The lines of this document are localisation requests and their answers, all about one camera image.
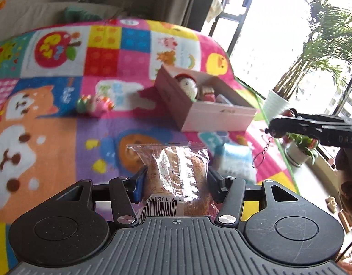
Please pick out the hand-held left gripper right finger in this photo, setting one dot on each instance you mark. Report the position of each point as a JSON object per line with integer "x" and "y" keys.
{"x": 214, "y": 183}

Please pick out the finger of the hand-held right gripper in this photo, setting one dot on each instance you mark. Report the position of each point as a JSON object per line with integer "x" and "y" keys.
{"x": 296, "y": 127}
{"x": 316, "y": 117}

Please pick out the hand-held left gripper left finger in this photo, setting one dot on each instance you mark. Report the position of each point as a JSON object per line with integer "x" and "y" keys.
{"x": 140, "y": 184}

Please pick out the clear biscuit packet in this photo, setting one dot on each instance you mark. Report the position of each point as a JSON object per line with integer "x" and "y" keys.
{"x": 176, "y": 172}

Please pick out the pink cardboard box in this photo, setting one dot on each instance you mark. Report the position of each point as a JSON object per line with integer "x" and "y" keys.
{"x": 210, "y": 117}

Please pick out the cream toy with red top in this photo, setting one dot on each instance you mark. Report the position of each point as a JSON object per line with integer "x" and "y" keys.
{"x": 206, "y": 93}

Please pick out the crochet doll with red hat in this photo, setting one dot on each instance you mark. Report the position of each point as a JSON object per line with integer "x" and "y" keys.
{"x": 187, "y": 87}

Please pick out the person's right hand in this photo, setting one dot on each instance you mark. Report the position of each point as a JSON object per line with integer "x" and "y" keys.
{"x": 348, "y": 177}

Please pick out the small potted plant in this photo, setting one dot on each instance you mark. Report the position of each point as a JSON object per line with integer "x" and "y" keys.
{"x": 300, "y": 147}

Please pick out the white ribbed plant pot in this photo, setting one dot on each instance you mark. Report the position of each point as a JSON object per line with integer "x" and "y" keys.
{"x": 274, "y": 103}

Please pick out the light blue tissue packet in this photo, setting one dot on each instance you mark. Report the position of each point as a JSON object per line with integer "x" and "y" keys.
{"x": 236, "y": 157}

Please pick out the small cream figurine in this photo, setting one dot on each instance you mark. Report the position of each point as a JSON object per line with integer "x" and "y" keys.
{"x": 332, "y": 203}

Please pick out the green palm plant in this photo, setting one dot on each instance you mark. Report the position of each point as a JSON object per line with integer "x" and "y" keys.
{"x": 325, "y": 34}

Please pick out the colourful cartoon play mat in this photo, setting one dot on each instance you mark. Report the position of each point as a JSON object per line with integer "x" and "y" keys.
{"x": 64, "y": 137}

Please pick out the beige hanging cloth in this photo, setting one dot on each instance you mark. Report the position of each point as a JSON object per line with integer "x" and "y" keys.
{"x": 219, "y": 5}

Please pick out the beige curtain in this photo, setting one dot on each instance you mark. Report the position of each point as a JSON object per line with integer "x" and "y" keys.
{"x": 178, "y": 0}

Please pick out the mint green cloth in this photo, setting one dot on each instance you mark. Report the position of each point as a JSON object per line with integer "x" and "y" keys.
{"x": 75, "y": 13}

